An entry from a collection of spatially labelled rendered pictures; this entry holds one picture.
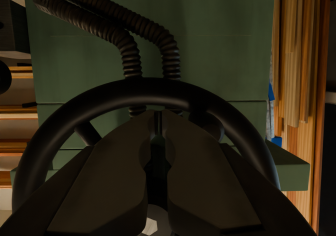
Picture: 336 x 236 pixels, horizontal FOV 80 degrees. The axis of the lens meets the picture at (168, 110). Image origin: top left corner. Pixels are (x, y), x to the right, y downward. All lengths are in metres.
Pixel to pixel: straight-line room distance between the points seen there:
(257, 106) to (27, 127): 3.48
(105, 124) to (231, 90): 0.25
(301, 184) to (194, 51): 0.35
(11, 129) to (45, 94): 3.40
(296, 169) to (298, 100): 1.33
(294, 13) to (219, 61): 1.43
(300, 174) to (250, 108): 0.18
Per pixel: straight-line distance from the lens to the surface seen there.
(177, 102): 0.19
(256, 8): 0.43
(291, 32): 1.77
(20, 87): 3.63
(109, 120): 0.40
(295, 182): 0.51
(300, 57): 1.80
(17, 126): 3.76
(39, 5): 0.34
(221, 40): 0.40
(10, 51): 0.43
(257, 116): 0.43
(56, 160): 0.46
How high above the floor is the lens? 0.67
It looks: 9 degrees up
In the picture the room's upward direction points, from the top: 179 degrees clockwise
